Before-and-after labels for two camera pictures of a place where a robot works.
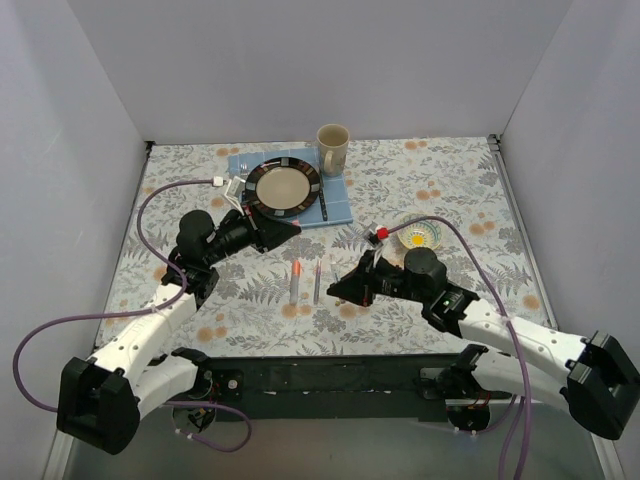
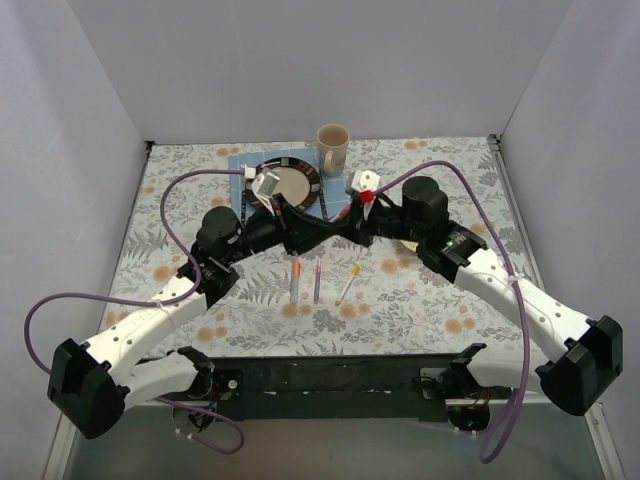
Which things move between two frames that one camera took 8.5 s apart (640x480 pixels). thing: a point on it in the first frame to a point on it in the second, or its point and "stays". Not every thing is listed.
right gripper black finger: (355, 287) to (350, 228)
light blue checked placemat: (334, 187) stays
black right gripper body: (370, 279) to (360, 222)
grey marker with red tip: (294, 289) stays
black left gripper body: (256, 230) to (286, 228)
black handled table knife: (322, 200) stays
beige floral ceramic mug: (332, 142) stays
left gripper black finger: (271, 232) to (308, 231)
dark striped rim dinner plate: (282, 187) stays
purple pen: (317, 282) stays
